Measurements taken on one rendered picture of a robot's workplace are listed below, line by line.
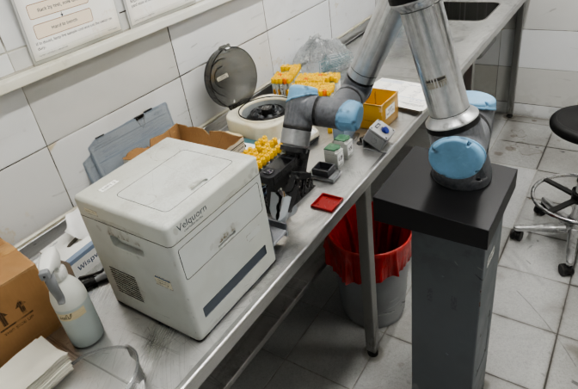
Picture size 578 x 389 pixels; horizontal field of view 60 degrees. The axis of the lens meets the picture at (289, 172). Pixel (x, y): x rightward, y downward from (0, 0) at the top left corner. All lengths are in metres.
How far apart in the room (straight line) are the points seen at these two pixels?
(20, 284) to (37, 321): 0.10
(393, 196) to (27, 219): 0.97
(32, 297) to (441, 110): 0.95
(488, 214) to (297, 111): 0.52
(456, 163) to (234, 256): 0.52
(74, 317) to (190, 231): 0.32
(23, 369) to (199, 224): 0.46
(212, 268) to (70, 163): 0.65
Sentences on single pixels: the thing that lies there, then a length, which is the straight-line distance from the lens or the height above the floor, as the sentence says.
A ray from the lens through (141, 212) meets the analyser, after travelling 0.97.
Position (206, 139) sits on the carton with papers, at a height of 0.98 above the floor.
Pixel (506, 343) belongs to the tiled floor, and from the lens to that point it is 2.23.
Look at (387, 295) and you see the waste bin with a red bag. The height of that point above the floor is 0.20.
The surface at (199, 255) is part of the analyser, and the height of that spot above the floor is 1.07.
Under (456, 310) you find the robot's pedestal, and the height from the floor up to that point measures 0.55.
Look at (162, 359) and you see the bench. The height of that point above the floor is 0.87.
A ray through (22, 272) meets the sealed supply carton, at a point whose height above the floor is 1.05.
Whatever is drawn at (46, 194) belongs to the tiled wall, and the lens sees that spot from 1.52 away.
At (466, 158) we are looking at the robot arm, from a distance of 1.12.
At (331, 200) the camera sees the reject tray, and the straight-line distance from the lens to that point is 1.41.
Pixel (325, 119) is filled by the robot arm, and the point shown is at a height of 1.16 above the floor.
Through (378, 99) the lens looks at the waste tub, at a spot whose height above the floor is 0.93.
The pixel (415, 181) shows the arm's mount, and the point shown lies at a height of 0.95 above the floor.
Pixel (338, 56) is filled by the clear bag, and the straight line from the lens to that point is 2.31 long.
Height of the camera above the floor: 1.68
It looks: 31 degrees down
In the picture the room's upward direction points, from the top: 9 degrees counter-clockwise
